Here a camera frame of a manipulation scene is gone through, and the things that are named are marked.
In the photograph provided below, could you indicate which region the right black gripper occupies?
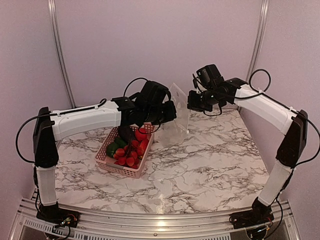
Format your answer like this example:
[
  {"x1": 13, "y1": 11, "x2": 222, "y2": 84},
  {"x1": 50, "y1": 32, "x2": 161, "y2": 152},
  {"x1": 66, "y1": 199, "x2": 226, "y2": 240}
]
[{"x1": 187, "y1": 87, "x2": 224, "y2": 112}]

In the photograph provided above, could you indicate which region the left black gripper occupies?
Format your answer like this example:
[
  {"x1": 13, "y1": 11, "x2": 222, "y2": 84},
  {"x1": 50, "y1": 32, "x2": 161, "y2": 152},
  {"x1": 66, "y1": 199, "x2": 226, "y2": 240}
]
[{"x1": 144, "y1": 99, "x2": 177, "y2": 125}]

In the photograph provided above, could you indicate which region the clear zip top bag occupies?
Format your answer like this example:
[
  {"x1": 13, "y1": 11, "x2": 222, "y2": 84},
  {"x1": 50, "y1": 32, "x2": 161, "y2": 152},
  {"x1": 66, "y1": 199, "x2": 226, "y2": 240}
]
[{"x1": 157, "y1": 83, "x2": 192, "y2": 148}]

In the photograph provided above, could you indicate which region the green toy pepper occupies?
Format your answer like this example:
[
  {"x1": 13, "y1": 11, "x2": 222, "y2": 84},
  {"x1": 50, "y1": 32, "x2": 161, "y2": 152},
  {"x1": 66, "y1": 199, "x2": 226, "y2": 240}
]
[{"x1": 106, "y1": 142, "x2": 120, "y2": 158}]

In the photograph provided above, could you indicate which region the pink perforated plastic basket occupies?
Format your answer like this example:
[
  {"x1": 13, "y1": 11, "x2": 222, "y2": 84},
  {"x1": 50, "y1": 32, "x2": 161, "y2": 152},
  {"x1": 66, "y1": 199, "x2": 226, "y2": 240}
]
[{"x1": 95, "y1": 123, "x2": 155, "y2": 179}]

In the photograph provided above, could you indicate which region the purple toy eggplant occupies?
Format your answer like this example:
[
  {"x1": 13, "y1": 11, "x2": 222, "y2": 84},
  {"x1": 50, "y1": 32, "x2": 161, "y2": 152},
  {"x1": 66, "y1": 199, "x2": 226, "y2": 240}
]
[{"x1": 117, "y1": 126, "x2": 136, "y2": 143}]

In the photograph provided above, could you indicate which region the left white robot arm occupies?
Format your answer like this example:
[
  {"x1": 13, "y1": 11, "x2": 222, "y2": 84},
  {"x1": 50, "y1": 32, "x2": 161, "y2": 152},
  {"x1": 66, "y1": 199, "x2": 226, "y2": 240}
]
[{"x1": 33, "y1": 80, "x2": 177, "y2": 223}]

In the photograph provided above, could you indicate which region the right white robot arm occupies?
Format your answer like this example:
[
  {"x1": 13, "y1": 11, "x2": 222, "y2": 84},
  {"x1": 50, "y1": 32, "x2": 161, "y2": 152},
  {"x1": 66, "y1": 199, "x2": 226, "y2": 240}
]
[{"x1": 187, "y1": 64, "x2": 308, "y2": 224}]

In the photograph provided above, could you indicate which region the red toy ball fruit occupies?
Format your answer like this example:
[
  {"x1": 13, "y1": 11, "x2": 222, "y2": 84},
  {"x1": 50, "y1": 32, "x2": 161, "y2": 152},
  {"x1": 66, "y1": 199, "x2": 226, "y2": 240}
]
[{"x1": 135, "y1": 127, "x2": 149, "y2": 142}]

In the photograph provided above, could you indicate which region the red cherry bunch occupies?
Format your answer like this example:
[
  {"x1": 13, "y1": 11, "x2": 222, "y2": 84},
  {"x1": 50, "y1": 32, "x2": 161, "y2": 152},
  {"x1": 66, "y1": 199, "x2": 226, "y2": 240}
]
[{"x1": 113, "y1": 140, "x2": 140, "y2": 169}]

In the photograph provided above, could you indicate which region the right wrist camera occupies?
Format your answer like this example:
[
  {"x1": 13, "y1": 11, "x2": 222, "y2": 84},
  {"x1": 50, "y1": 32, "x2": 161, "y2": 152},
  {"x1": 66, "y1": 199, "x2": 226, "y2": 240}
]
[{"x1": 192, "y1": 73, "x2": 203, "y2": 93}]

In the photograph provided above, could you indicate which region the right aluminium corner post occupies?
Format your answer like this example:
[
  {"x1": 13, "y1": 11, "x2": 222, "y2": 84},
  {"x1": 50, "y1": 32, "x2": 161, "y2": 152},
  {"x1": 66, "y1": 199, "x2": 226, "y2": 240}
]
[{"x1": 245, "y1": 0, "x2": 270, "y2": 82}]

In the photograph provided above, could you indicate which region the aluminium corner post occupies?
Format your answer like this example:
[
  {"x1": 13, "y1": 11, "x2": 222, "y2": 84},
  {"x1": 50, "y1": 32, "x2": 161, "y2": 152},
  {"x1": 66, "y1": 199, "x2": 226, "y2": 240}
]
[
  {"x1": 47, "y1": 0, "x2": 76, "y2": 108},
  {"x1": 245, "y1": 0, "x2": 270, "y2": 82}
]

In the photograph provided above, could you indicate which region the aluminium front frame rail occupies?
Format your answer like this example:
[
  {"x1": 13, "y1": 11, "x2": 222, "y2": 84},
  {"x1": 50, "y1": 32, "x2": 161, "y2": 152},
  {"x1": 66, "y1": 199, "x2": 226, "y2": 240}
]
[{"x1": 8, "y1": 198, "x2": 301, "y2": 240}]

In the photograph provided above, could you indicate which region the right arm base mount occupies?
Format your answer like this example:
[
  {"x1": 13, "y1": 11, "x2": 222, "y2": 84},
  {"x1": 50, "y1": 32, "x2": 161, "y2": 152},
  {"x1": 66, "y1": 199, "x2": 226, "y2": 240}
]
[{"x1": 229, "y1": 210, "x2": 275, "y2": 229}]

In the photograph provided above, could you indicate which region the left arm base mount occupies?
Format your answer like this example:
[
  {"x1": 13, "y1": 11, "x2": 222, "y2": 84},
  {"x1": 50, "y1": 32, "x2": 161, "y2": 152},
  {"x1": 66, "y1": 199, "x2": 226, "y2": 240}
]
[{"x1": 36, "y1": 206, "x2": 80, "y2": 228}]

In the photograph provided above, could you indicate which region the left aluminium corner post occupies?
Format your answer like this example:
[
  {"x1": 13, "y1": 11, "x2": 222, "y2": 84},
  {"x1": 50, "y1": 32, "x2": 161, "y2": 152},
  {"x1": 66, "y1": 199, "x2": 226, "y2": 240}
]
[{"x1": 47, "y1": 0, "x2": 76, "y2": 108}]

